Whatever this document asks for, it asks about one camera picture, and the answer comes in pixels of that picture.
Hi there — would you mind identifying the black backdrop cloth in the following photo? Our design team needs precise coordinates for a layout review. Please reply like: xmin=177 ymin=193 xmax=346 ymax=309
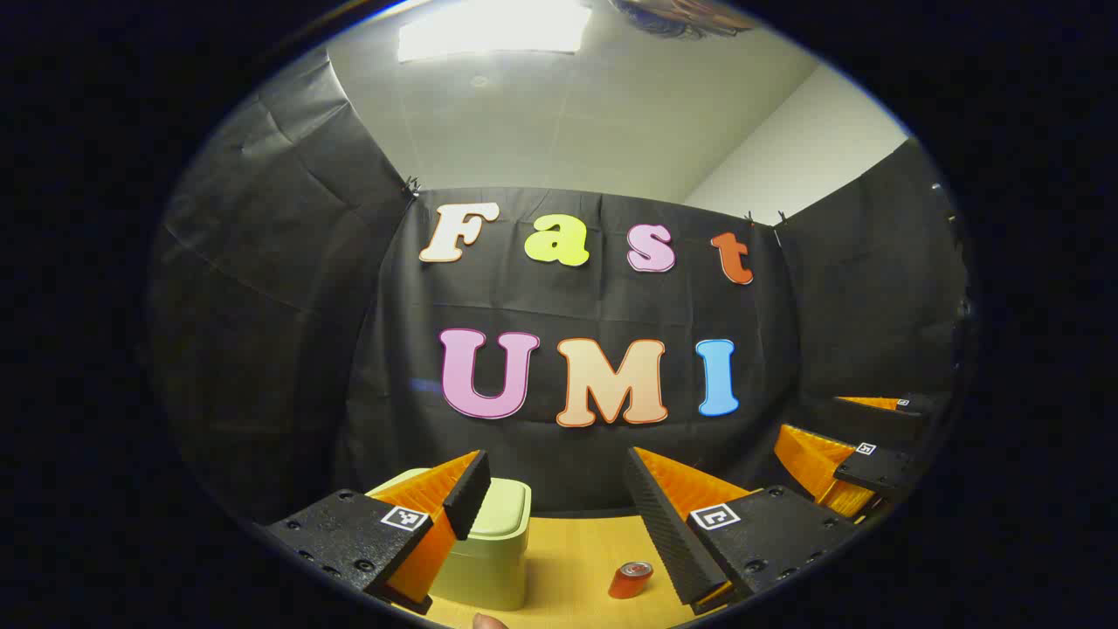
xmin=148 ymin=48 xmax=970 ymax=525

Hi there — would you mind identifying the green desktop garbage bin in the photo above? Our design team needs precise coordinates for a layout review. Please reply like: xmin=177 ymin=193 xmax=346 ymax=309
xmin=365 ymin=468 xmax=532 ymax=612

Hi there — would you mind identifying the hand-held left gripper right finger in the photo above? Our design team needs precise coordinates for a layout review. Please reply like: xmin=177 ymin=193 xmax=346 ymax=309
xmin=624 ymin=447 xmax=861 ymax=615

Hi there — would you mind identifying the ceiling light panel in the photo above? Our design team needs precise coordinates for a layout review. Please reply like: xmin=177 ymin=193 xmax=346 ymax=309
xmin=397 ymin=0 xmax=593 ymax=64

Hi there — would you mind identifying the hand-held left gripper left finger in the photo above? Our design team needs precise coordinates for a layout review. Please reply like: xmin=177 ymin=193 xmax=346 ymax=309
xmin=265 ymin=450 xmax=492 ymax=615

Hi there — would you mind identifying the red pop can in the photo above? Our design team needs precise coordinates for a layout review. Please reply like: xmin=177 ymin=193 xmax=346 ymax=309
xmin=608 ymin=561 xmax=654 ymax=600

